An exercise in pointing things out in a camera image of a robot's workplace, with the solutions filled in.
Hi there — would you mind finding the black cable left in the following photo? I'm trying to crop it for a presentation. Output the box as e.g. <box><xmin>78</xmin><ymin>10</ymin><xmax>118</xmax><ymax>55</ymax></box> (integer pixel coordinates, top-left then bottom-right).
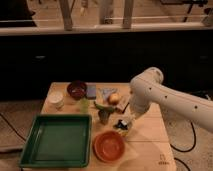
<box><xmin>0</xmin><ymin>113</ymin><xmax>27</xmax><ymax>142</ymax></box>

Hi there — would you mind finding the green pepper toy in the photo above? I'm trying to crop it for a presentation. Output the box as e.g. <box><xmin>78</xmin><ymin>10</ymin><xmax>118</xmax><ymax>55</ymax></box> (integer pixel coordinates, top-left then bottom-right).
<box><xmin>94</xmin><ymin>101</ymin><xmax>115</xmax><ymax>113</ymax></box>

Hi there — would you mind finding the brown wooden block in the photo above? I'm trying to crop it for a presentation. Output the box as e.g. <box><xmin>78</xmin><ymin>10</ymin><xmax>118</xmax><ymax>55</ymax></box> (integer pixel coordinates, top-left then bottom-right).
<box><xmin>116</xmin><ymin>95</ymin><xmax>130</xmax><ymax>113</ymax></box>

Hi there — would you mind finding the small metal cup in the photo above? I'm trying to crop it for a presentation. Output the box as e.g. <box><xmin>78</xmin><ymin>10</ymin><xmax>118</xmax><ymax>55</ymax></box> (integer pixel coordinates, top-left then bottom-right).
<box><xmin>98</xmin><ymin>110</ymin><xmax>110</xmax><ymax>125</ymax></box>

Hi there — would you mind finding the white handled dish brush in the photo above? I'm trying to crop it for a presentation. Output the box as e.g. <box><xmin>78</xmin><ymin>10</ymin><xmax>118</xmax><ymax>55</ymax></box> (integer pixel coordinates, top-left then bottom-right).
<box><xmin>115</xmin><ymin>119</ymin><xmax>128</xmax><ymax>130</ymax></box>

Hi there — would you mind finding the green plastic tray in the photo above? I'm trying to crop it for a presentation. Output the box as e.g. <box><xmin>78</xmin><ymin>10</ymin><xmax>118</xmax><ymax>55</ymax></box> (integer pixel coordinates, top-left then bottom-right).
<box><xmin>20</xmin><ymin>114</ymin><xmax>92</xmax><ymax>168</ymax></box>

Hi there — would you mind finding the orange bowl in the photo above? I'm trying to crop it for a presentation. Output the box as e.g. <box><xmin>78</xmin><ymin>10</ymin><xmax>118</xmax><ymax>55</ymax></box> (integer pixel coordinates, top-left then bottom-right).
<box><xmin>93</xmin><ymin>131</ymin><xmax>125</xmax><ymax>163</ymax></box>

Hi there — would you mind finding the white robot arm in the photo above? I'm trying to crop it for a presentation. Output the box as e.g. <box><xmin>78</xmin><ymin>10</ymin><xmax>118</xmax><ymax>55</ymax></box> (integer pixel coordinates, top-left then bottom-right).
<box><xmin>129</xmin><ymin>67</ymin><xmax>213</xmax><ymax>133</ymax></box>

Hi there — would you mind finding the blue sponge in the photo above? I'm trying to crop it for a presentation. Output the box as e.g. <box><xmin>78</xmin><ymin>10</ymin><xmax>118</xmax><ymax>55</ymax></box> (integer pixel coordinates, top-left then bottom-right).
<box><xmin>86</xmin><ymin>84</ymin><xmax>96</xmax><ymax>99</ymax></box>

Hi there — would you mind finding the yellow onion toy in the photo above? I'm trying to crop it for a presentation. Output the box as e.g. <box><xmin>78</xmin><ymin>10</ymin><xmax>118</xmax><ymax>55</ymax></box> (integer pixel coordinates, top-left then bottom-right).
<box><xmin>108</xmin><ymin>93</ymin><xmax>120</xmax><ymax>104</ymax></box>

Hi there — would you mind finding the light blue cloth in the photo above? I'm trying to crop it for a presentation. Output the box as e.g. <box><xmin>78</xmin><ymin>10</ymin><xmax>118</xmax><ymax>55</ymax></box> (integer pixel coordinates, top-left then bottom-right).
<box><xmin>100</xmin><ymin>88</ymin><xmax>117</xmax><ymax>101</ymax></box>

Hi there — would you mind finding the black cable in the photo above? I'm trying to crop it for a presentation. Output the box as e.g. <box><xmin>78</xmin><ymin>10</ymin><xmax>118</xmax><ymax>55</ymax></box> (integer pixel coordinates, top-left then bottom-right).
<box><xmin>0</xmin><ymin>113</ymin><xmax>27</xmax><ymax>142</ymax></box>
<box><xmin>170</xmin><ymin>121</ymin><xmax>198</xmax><ymax>154</ymax></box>

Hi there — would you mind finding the yellow banana toy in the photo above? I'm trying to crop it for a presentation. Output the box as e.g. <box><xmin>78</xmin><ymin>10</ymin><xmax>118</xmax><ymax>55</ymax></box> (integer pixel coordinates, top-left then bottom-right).
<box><xmin>119</xmin><ymin>129</ymin><xmax>130</xmax><ymax>137</ymax></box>

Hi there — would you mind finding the dark red bowl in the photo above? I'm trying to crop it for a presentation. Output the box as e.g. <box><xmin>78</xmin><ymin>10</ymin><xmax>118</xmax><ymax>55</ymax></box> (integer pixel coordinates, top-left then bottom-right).
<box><xmin>67</xmin><ymin>80</ymin><xmax>87</xmax><ymax>100</ymax></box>

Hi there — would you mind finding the white plastic cup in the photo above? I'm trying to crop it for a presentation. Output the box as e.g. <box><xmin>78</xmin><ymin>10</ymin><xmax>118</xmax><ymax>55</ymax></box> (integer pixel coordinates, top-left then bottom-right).
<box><xmin>47</xmin><ymin>91</ymin><xmax>64</xmax><ymax>109</ymax></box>

